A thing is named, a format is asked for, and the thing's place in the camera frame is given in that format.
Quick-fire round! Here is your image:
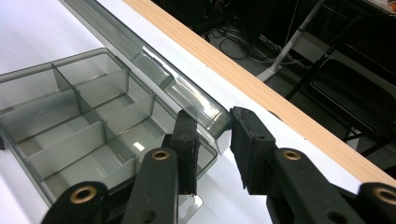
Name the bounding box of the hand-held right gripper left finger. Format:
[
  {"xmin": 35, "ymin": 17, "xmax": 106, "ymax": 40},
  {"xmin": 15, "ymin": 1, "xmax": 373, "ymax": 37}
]
[{"xmin": 120, "ymin": 109, "xmax": 201, "ymax": 224}]

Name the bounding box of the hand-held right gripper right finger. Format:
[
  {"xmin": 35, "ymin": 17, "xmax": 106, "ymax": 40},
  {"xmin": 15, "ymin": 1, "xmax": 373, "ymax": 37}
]
[{"xmin": 229, "ymin": 105, "xmax": 366, "ymax": 224}]

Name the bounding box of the grey translucent compartment box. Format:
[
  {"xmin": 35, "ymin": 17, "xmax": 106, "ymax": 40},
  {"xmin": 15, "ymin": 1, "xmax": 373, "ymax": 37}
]
[{"xmin": 0, "ymin": 0, "xmax": 233, "ymax": 224}]

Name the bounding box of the black folding chair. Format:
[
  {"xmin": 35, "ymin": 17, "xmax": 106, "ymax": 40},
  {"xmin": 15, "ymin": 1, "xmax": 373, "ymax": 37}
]
[{"xmin": 284, "ymin": 0, "xmax": 396, "ymax": 158}]

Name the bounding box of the grey box under desk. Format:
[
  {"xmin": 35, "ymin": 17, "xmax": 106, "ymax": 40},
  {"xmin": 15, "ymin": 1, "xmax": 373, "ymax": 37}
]
[{"xmin": 292, "ymin": 29, "xmax": 336, "ymax": 65}]

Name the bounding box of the white table mat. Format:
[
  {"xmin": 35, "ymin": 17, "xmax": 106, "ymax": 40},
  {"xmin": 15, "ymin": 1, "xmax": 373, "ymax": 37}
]
[{"xmin": 0, "ymin": 0, "xmax": 362, "ymax": 224}]

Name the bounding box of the bundle of floor cables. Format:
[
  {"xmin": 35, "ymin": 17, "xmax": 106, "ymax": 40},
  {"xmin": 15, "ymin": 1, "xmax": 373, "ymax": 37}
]
[{"xmin": 202, "ymin": 12, "xmax": 312, "ymax": 67}]

